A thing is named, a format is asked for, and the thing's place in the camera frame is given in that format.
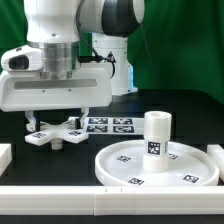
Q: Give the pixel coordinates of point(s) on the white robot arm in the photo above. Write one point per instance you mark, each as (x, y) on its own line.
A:
(48, 73)

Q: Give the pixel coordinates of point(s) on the white fence block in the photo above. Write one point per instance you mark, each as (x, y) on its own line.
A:
(216, 152)
(5, 157)

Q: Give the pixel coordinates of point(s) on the white round table top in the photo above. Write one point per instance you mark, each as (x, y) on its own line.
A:
(126, 163)

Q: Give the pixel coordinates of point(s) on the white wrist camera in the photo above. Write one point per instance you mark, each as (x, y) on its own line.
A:
(23, 58)

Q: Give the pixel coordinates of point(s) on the white left fence block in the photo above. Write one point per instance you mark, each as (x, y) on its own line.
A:
(5, 157)

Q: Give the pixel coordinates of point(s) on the white sheet with markers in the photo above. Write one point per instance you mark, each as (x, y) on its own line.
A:
(114, 125)

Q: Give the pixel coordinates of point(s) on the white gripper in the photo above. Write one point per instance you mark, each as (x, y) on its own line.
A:
(88, 87)

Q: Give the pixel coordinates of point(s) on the white front fence rail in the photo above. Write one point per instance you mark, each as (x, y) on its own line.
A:
(101, 200)

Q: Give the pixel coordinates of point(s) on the white right fence block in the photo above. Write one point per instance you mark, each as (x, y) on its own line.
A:
(216, 152)

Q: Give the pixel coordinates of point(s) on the white cross-shaped table base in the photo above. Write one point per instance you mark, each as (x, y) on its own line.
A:
(57, 134)

